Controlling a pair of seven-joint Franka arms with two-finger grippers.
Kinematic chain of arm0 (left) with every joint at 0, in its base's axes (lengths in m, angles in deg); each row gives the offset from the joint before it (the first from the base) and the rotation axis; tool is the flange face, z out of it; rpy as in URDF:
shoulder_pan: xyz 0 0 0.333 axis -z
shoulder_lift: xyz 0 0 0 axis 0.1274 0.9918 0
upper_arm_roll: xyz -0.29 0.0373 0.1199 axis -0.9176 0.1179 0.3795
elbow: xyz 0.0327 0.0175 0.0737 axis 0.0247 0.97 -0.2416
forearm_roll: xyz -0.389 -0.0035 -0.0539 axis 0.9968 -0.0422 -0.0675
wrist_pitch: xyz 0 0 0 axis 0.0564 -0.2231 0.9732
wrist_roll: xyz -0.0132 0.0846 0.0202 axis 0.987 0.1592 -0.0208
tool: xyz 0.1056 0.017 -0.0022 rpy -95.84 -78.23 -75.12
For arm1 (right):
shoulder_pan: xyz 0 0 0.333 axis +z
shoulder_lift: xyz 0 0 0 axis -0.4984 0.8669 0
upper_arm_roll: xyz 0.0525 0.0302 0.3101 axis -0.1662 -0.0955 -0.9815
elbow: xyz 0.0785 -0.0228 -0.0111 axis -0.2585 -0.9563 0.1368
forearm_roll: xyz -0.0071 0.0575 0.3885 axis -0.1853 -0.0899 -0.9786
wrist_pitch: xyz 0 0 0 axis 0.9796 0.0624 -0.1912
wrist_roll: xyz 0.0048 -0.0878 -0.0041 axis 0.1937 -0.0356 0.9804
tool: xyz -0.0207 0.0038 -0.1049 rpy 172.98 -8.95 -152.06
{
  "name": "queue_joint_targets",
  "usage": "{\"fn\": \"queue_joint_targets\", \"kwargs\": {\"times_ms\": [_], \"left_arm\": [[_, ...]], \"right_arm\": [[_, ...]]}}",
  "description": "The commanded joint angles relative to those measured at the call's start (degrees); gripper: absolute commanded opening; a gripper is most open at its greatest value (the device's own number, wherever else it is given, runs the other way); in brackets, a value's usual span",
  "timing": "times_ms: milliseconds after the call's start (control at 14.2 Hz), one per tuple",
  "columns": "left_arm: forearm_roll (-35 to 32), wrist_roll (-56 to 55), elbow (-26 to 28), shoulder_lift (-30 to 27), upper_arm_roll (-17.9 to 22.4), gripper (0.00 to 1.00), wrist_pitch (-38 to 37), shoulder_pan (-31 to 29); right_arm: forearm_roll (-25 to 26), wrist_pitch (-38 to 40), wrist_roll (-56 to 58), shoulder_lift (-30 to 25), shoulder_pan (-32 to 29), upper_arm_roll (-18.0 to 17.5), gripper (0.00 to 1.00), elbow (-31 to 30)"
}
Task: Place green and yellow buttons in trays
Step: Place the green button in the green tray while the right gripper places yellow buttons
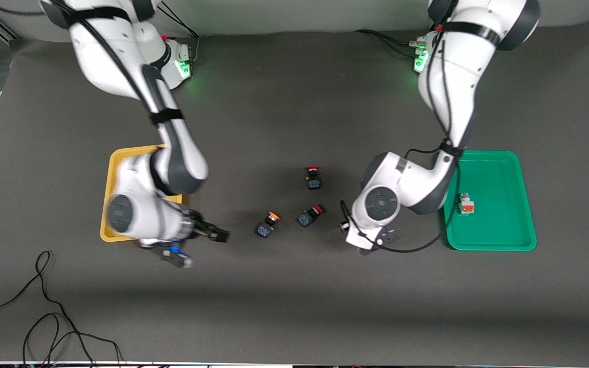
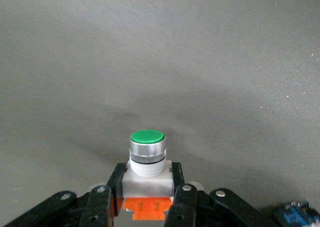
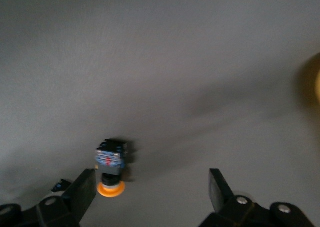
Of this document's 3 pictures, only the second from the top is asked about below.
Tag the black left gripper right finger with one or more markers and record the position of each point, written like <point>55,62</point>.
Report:
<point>187,207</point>

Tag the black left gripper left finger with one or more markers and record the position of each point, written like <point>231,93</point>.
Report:
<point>97,207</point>

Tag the green button white orange block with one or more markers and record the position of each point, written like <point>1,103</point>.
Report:
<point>147,137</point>

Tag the red mushroom push button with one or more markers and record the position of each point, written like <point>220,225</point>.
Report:
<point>297,215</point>

